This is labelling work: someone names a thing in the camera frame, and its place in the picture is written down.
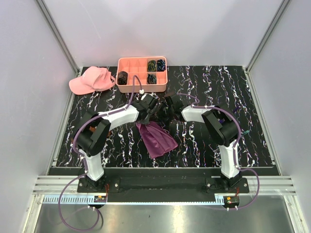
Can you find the purple cloth napkin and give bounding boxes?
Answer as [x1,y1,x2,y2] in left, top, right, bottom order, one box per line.
[136,121,178,159]

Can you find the dark rolled sock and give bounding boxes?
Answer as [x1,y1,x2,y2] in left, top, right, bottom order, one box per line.
[117,71,128,85]

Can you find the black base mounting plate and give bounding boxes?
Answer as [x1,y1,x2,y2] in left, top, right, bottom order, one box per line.
[77,167,250,204]

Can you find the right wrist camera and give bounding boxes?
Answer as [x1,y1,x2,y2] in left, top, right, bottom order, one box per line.
[164,94,184,110]

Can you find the pink baseball cap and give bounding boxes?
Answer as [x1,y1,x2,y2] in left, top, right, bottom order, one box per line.
[69,66,116,95]

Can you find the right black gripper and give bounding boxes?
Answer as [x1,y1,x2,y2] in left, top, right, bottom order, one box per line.
[149,101,174,124]

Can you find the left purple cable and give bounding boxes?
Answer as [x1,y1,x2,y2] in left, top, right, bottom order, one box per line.
[58,75,145,231]

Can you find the brown cloth napkin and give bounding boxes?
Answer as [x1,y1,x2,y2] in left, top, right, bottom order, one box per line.
[70,126,112,143]

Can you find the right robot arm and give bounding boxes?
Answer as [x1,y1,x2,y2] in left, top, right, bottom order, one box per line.
[157,94,242,193]

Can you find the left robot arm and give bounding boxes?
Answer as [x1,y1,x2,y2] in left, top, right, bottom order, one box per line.
[72,94,158,192]

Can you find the pink divided organizer box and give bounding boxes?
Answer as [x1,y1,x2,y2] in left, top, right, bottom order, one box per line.
[117,56,168,93]

